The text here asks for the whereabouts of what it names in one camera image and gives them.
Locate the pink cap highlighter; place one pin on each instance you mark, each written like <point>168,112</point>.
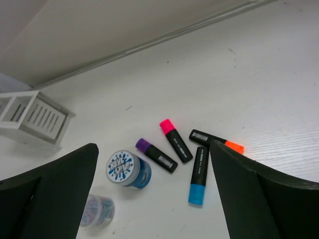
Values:
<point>176,141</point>

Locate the clear jar of paper clips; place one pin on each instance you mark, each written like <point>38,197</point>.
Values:
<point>98,211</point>

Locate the purple cap highlighter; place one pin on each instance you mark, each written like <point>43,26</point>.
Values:
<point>156,155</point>

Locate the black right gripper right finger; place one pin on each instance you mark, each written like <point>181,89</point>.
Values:
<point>260,202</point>

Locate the aluminium table edge rail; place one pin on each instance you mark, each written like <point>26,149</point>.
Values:
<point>245,7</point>

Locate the white slatted organizer box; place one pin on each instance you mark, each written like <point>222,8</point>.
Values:
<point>33,118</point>

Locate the orange cap highlighter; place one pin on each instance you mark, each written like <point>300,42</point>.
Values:
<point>206,139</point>

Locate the blue lidded slime jar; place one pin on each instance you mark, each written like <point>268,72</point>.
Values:
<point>128,170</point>

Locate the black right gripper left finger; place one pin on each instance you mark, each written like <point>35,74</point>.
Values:
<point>47,202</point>

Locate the blue cap highlighter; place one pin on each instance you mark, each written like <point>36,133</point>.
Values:
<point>199,176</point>

